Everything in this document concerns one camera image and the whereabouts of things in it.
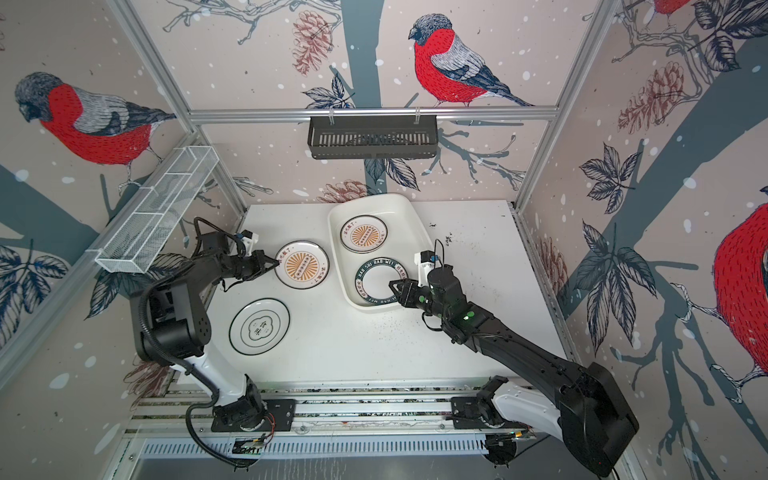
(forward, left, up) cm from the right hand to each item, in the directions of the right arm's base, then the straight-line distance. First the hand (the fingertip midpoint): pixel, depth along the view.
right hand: (389, 287), depth 78 cm
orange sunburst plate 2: (+14, +30, -11) cm, 35 cm away
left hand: (+12, +38, -6) cm, 40 cm away
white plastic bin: (+31, -4, -16) cm, 35 cm away
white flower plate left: (-6, +40, -15) cm, 43 cm away
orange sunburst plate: (+31, +13, -15) cm, 37 cm away
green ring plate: (+13, +7, -15) cm, 21 cm away
